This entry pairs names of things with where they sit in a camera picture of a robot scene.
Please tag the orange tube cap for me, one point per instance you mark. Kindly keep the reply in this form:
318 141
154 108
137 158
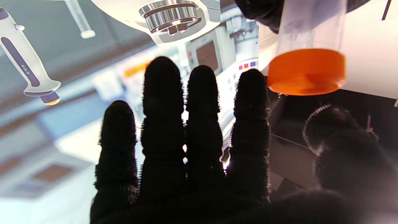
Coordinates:
306 71

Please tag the clear plastic test tube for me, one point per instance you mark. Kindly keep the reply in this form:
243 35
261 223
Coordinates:
311 25

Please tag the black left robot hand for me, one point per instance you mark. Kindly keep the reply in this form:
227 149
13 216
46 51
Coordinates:
261 12

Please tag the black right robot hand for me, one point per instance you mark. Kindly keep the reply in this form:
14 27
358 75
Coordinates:
217 186

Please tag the printed laboratory backdrop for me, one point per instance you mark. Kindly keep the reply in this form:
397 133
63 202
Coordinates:
77 93

